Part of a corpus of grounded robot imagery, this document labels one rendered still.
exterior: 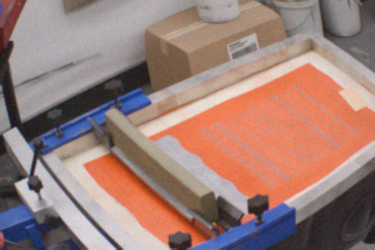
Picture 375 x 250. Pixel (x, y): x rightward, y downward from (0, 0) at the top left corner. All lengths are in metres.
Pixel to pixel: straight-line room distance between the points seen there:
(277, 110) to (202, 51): 1.75
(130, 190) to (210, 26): 2.11
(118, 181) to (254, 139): 0.29
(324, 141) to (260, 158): 0.15
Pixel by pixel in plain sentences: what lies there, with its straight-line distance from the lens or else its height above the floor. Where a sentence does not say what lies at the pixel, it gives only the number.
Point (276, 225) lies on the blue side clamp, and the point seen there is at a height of 0.99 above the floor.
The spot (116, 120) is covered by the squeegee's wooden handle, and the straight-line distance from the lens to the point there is 1.95.
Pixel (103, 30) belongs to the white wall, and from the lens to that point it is 4.04.
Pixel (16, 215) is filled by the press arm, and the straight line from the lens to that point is 1.77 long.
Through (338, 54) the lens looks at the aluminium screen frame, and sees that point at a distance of 2.22.
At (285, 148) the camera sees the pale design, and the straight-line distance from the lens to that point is 1.96.
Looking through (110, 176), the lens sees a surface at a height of 0.96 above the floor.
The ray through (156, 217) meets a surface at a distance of 1.83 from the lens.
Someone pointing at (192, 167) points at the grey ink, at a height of 0.96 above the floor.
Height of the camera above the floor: 2.05
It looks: 31 degrees down
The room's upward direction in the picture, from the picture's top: 11 degrees counter-clockwise
